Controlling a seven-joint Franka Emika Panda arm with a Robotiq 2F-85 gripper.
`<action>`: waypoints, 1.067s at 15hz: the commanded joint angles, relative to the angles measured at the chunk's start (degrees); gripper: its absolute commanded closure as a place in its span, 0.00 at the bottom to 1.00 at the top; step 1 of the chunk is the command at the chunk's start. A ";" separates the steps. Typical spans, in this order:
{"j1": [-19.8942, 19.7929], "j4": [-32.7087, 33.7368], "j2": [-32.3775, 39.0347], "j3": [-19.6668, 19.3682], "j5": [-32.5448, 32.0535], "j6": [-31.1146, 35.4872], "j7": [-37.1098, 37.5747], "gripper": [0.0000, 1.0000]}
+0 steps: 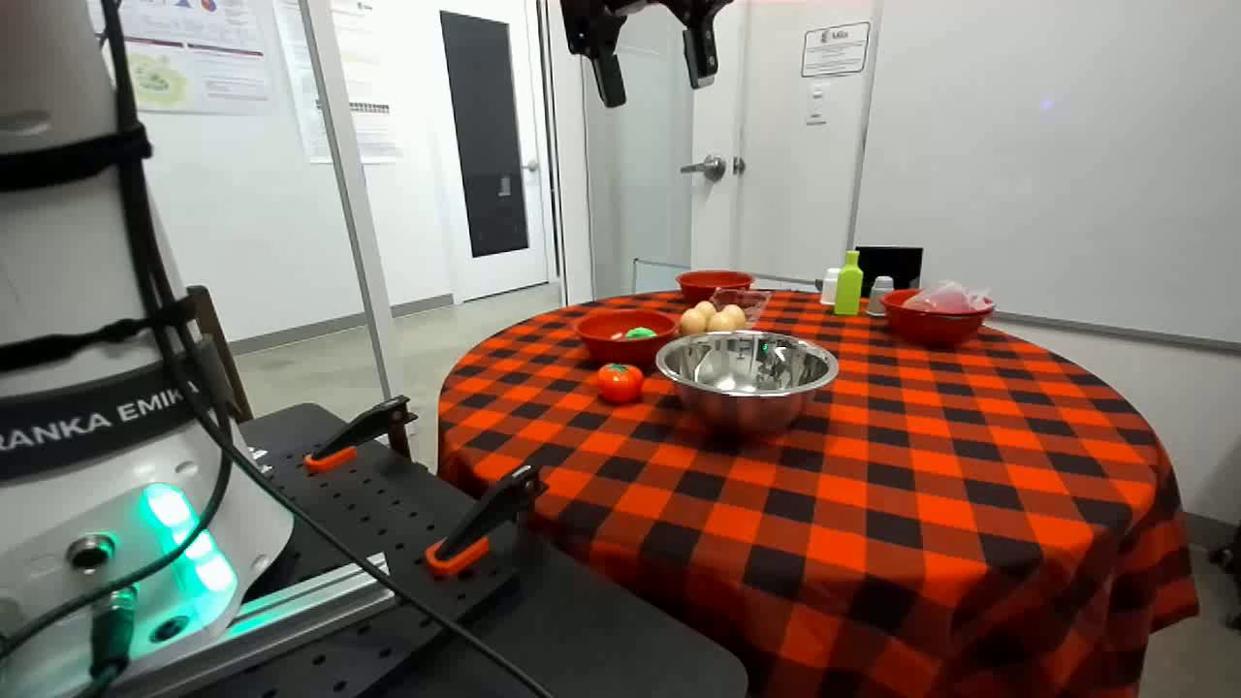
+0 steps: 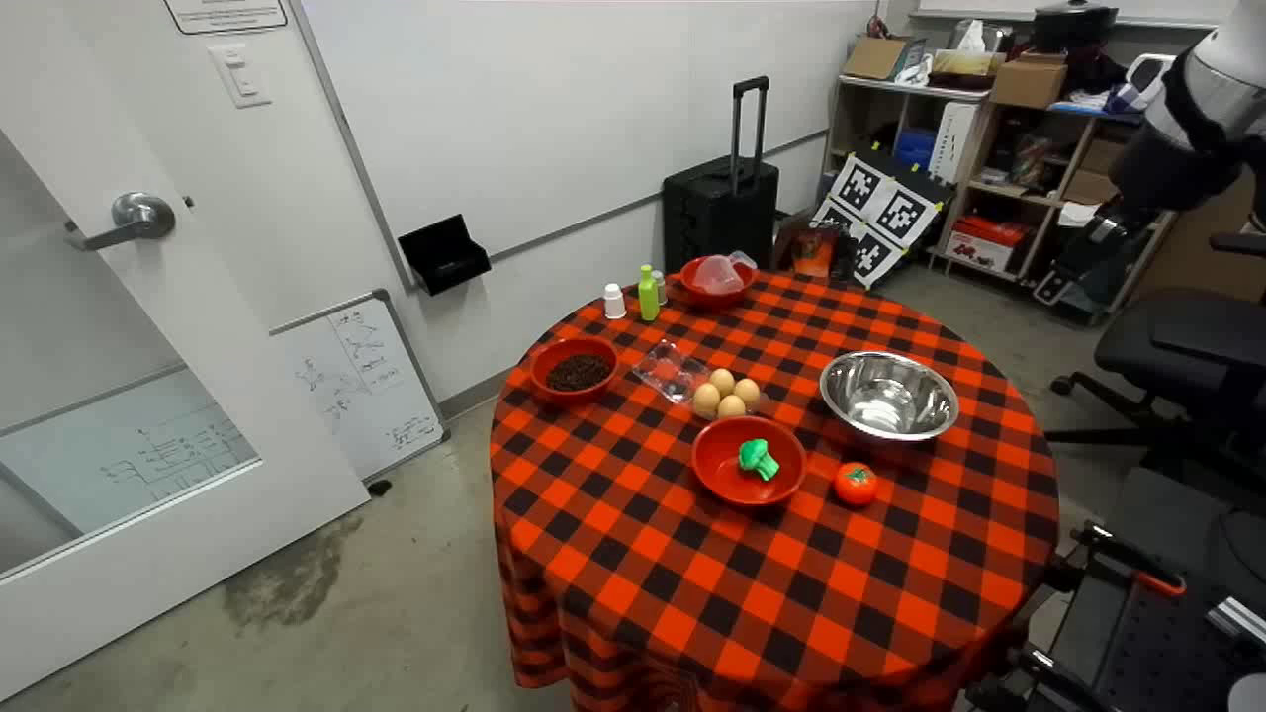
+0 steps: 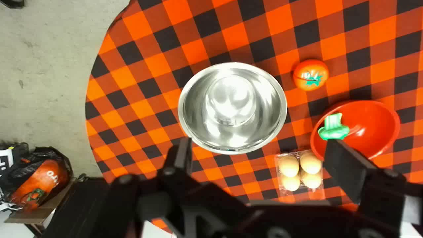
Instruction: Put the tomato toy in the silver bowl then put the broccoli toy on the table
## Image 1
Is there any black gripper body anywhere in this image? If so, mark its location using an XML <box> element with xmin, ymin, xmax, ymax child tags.
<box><xmin>559</xmin><ymin>0</ymin><xmax>733</xmax><ymax>54</ymax></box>

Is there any green broccoli toy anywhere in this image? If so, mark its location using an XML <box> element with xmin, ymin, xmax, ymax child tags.
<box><xmin>626</xmin><ymin>325</ymin><xmax>660</xmax><ymax>341</ymax></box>

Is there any red tomato toy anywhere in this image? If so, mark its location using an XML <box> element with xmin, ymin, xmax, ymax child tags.
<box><xmin>595</xmin><ymin>366</ymin><xmax>644</xmax><ymax>408</ymax></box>

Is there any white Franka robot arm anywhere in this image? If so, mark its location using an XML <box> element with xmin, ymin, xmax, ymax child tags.
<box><xmin>0</xmin><ymin>0</ymin><xmax>747</xmax><ymax>698</ymax></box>

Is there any red bowl with dark contents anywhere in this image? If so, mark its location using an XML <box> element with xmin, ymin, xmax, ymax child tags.
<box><xmin>680</xmin><ymin>272</ymin><xmax>754</xmax><ymax>304</ymax></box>

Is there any red bowl near front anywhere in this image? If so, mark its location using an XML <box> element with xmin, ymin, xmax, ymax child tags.
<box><xmin>577</xmin><ymin>310</ymin><xmax>680</xmax><ymax>370</ymax></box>

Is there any silver metal bowl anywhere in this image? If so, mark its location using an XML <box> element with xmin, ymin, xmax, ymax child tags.
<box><xmin>656</xmin><ymin>330</ymin><xmax>838</xmax><ymax>436</ymax></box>

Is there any red bowl with pink contents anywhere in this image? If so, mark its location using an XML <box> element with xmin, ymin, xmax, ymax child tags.
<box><xmin>885</xmin><ymin>288</ymin><xmax>988</xmax><ymax>351</ymax></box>

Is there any paper sign on door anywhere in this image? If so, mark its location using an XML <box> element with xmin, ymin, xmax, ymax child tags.
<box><xmin>799</xmin><ymin>24</ymin><xmax>869</xmax><ymax>79</ymax></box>

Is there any white door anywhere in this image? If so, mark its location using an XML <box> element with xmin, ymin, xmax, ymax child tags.
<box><xmin>687</xmin><ymin>0</ymin><xmax>885</xmax><ymax>280</ymax></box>

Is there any small white bottle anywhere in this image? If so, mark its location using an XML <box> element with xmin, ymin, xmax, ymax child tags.
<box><xmin>821</xmin><ymin>267</ymin><xmax>841</xmax><ymax>307</ymax></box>

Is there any green plastic bottle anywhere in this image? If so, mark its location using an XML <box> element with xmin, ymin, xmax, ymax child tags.
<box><xmin>833</xmin><ymin>250</ymin><xmax>864</xmax><ymax>320</ymax></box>

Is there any black orange clamp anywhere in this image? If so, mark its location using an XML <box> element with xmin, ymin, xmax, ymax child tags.
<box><xmin>302</xmin><ymin>397</ymin><xmax>415</xmax><ymax>478</ymax></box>
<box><xmin>422</xmin><ymin>466</ymin><xmax>545</xmax><ymax>578</ymax></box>

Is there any red black checkered tablecloth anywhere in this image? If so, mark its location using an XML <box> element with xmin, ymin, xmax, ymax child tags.
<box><xmin>439</xmin><ymin>293</ymin><xmax>1200</xmax><ymax>698</ymax></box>

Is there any silver door handle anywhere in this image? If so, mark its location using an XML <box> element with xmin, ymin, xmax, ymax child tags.
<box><xmin>680</xmin><ymin>157</ymin><xmax>747</xmax><ymax>184</ymax></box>

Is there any black wall tray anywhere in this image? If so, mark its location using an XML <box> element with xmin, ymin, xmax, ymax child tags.
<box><xmin>859</xmin><ymin>244</ymin><xmax>923</xmax><ymax>293</ymax></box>

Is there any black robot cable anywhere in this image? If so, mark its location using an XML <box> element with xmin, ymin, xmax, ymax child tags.
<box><xmin>0</xmin><ymin>0</ymin><xmax>559</xmax><ymax>698</ymax></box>

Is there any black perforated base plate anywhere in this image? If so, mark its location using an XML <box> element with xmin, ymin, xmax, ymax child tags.
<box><xmin>194</xmin><ymin>404</ymin><xmax>747</xmax><ymax>698</ymax></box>

